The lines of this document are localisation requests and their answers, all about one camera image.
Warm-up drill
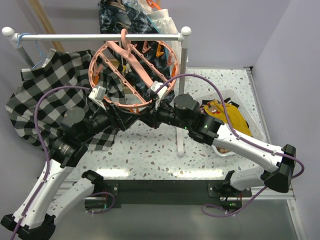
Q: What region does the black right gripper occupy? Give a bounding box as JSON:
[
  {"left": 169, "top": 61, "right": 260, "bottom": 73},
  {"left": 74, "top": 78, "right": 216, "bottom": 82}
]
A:
[{"left": 138, "top": 96, "right": 191, "bottom": 131}]

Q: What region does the light blue wire hanger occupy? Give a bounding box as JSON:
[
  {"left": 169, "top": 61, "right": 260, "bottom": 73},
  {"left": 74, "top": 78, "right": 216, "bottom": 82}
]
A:
[{"left": 15, "top": 32, "right": 47, "bottom": 70}]

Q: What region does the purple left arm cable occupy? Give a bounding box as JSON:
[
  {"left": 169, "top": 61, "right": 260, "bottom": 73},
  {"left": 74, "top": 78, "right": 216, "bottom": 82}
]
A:
[{"left": 11, "top": 85, "right": 92, "bottom": 240}]

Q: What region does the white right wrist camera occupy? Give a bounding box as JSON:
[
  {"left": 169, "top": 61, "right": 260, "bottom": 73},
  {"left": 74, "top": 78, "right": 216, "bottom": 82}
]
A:
[{"left": 148, "top": 81, "right": 168, "bottom": 110}]

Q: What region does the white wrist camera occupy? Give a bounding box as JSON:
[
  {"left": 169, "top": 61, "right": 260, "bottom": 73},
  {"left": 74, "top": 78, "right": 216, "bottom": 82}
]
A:
[
  {"left": 89, "top": 85, "right": 107, "bottom": 111},
  {"left": 148, "top": 81, "right": 168, "bottom": 110}
]

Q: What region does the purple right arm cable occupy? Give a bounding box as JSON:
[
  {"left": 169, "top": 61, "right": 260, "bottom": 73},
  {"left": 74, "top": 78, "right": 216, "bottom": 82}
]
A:
[{"left": 156, "top": 73, "right": 305, "bottom": 180}]

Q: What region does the dark blue patterned garment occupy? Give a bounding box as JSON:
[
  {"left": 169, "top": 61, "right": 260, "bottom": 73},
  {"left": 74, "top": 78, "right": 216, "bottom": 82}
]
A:
[{"left": 98, "top": 0, "right": 171, "bottom": 101}]

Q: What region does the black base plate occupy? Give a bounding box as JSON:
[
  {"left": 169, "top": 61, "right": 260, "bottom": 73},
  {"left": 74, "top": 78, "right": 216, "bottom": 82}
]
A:
[{"left": 85, "top": 180, "right": 252, "bottom": 210}]

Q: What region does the white plastic basket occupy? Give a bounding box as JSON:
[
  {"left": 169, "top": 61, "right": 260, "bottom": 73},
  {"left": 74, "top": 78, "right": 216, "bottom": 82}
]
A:
[{"left": 195, "top": 88, "right": 266, "bottom": 142}]

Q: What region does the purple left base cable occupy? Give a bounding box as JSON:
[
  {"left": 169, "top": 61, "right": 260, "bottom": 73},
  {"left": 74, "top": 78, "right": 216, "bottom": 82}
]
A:
[{"left": 86, "top": 191, "right": 116, "bottom": 215}]

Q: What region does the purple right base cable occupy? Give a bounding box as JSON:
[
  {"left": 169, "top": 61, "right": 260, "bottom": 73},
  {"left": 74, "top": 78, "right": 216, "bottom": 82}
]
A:
[{"left": 201, "top": 186, "right": 270, "bottom": 220}]

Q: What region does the orange plastic hanger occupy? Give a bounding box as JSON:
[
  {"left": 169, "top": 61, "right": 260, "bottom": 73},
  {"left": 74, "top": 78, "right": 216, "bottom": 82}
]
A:
[{"left": 146, "top": 0, "right": 161, "bottom": 10}]

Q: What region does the white garment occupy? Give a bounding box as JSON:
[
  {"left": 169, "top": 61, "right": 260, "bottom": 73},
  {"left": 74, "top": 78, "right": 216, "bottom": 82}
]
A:
[{"left": 137, "top": 0, "right": 182, "bottom": 76}]

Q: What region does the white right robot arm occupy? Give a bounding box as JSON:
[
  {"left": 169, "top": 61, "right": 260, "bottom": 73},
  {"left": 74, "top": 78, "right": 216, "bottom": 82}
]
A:
[{"left": 140, "top": 94, "right": 296, "bottom": 197}]

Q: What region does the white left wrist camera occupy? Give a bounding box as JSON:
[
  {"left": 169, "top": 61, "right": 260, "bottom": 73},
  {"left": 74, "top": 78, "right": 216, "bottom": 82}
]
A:
[{"left": 89, "top": 85, "right": 107, "bottom": 111}]

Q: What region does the wooden frame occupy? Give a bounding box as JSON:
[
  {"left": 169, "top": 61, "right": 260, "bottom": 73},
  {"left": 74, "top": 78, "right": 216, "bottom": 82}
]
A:
[{"left": 29, "top": 0, "right": 65, "bottom": 52}]

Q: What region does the pink round clip hanger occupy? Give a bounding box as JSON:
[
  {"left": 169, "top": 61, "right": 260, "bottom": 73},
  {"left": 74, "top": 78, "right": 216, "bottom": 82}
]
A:
[{"left": 88, "top": 28, "right": 180, "bottom": 113}]

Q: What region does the black white checkered shirt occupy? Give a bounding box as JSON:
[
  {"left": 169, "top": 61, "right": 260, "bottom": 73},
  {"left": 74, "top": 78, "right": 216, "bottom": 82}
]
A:
[{"left": 4, "top": 49, "right": 127, "bottom": 153}]

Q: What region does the yellow sock with pattern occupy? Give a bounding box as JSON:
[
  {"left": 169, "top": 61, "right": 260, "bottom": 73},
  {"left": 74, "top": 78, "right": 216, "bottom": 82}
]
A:
[{"left": 200, "top": 98, "right": 252, "bottom": 137}]

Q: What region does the white clothes rack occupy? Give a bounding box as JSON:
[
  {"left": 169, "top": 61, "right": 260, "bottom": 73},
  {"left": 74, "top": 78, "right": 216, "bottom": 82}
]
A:
[{"left": 1, "top": 26, "right": 192, "bottom": 157}]

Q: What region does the teal garment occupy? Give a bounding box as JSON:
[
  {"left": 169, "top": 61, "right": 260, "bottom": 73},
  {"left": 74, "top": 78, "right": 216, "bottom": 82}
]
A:
[{"left": 122, "top": 0, "right": 163, "bottom": 34}]

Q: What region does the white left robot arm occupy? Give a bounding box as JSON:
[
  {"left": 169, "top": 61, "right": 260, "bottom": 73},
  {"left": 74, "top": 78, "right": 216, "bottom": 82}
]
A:
[{"left": 0, "top": 105, "right": 140, "bottom": 240}]

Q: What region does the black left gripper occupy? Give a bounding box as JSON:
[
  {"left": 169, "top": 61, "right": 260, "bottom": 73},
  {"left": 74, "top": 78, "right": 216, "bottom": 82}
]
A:
[{"left": 79, "top": 97, "right": 142, "bottom": 142}]

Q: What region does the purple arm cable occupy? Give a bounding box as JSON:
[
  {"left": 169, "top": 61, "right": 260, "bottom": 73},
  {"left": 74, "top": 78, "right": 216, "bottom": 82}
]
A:
[
  {"left": 156, "top": 73, "right": 305, "bottom": 180},
  {"left": 11, "top": 85, "right": 92, "bottom": 240}
]

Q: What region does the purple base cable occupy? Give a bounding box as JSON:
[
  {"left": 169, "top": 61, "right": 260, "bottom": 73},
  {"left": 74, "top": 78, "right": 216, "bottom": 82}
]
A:
[
  {"left": 201, "top": 186, "right": 270, "bottom": 220},
  {"left": 86, "top": 191, "right": 116, "bottom": 215}
]

